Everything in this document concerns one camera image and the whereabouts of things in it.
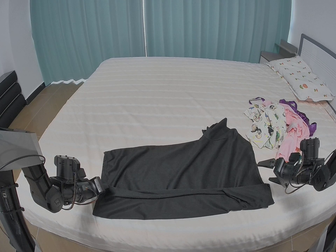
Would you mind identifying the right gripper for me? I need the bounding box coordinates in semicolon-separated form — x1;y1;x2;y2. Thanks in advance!
257;158;302;188

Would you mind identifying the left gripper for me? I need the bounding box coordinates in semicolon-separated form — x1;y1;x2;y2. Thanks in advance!
77;177;110;202

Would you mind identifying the bed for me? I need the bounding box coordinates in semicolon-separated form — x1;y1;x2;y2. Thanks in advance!
14;33;336;246

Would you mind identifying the pink garment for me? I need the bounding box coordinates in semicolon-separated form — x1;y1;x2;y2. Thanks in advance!
262;100;310;167

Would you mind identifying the black T-shirt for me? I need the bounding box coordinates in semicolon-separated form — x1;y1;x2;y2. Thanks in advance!
92;118;275;220

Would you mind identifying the purple garment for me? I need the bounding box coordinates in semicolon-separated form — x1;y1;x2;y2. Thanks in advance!
279;99;317;137

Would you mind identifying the grey bedside table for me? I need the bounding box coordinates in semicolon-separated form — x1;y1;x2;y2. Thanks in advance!
260;39;300;64

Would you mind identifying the white printed pillow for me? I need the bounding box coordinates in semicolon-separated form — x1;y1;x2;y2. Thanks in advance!
266;56;336;102

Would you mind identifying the black chest of drawers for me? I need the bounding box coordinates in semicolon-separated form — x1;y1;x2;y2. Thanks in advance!
0;71;27;128

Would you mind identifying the white printed pyjama garment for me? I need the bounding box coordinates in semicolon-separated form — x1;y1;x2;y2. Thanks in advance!
243;97;286;150

